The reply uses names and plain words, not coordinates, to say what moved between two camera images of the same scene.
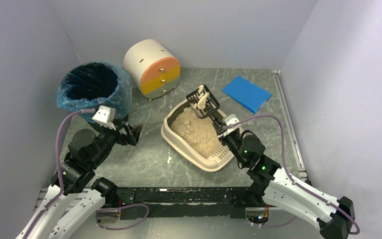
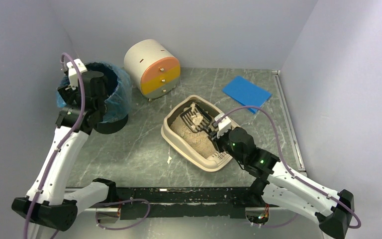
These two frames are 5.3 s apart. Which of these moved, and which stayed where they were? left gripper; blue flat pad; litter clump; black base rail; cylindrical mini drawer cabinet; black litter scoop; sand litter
Moved: litter clump; black litter scoop; left gripper
Stayed: sand litter; black base rail; cylindrical mini drawer cabinet; blue flat pad
